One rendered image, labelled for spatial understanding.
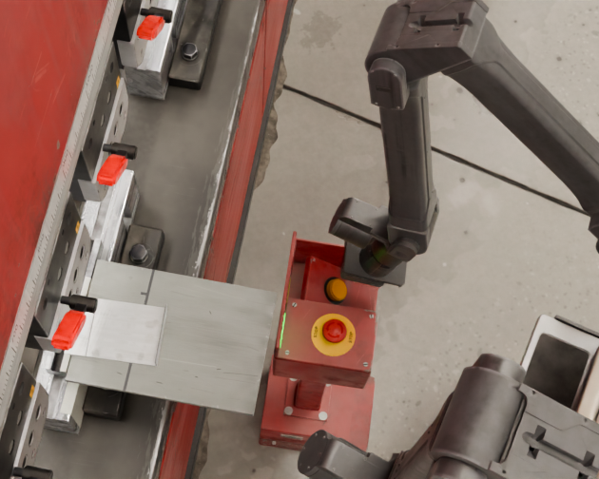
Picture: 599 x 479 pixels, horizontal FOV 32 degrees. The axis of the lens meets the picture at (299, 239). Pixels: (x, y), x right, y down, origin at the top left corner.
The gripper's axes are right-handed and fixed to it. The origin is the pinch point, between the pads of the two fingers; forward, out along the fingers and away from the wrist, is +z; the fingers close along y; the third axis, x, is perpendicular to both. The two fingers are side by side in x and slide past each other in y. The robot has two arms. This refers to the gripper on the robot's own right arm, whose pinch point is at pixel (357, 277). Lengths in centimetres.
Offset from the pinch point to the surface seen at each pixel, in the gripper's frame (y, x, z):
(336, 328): 2.6, 9.5, -0.3
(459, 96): -44, -83, 72
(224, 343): 22.7, 19.8, -15.0
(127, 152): 42, 5, -37
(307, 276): 6.6, -0.8, 7.0
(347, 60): -15, -89, 79
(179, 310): 29.6, 15.9, -13.4
